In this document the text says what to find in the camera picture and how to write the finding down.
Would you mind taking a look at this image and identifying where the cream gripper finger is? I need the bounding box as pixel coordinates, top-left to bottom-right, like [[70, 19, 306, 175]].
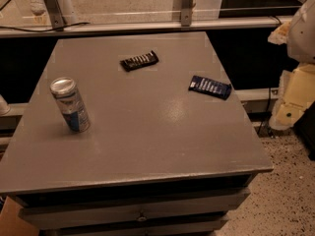
[[269, 64, 315, 131]]

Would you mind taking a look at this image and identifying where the black chocolate rxbar wrapper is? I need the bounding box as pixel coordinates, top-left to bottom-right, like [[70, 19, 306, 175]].
[[120, 50, 159, 72]]

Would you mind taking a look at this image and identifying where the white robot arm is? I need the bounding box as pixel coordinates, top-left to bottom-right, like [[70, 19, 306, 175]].
[[268, 0, 315, 130]]

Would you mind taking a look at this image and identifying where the blue rxbar wrapper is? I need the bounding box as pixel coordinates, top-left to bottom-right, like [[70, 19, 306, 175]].
[[188, 76, 232, 100]]

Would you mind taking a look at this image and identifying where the silver blue redbull can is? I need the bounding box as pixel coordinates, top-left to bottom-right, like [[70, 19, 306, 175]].
[[50, 77, 91, 133]]

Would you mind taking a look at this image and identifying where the grey drawer cabinet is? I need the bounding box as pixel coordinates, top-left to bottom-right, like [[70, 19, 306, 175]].
[[0, 32, 272, 236]]

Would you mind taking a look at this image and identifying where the metal drawer knob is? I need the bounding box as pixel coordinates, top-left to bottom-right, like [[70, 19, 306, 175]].
[[137, 214, 148, 222]]

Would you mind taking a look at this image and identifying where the white pipe end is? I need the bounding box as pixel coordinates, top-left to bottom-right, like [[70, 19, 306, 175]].
[[0, 94, 10, 115]]

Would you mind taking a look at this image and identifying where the cardboard box corner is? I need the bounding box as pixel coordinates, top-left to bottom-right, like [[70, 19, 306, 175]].
[[0, 198, 39, 236]]

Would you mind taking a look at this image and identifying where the right metal bracket post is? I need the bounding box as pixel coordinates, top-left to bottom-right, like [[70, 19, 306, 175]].
[[180, 0, 193, 27]]

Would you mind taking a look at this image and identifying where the metal bracket post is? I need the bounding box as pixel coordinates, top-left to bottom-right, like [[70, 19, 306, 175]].
[[43, 0, 65, 31], [180, 0, 193, 27]]

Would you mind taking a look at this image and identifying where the black cable on ledge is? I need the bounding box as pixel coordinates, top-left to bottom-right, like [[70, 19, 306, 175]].
[[0, 21, 92, 33]]

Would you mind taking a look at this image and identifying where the left metal bracket post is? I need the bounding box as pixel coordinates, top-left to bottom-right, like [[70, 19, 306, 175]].
[[43, 0, 65, 31]]

